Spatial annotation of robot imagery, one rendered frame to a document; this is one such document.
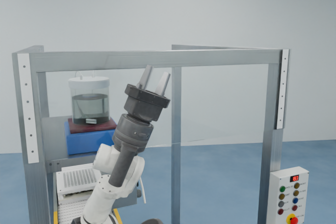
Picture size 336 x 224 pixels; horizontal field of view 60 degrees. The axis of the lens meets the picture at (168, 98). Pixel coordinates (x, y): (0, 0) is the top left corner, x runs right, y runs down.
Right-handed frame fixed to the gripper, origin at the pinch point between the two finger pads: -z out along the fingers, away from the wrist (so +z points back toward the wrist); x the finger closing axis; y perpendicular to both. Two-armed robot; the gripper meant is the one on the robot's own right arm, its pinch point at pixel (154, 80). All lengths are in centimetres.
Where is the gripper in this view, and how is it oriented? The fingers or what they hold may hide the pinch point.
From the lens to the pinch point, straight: 72.7
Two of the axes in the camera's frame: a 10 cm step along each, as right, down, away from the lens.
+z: -3.9, 9.2, 0.9
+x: -7.7, -2.7, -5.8
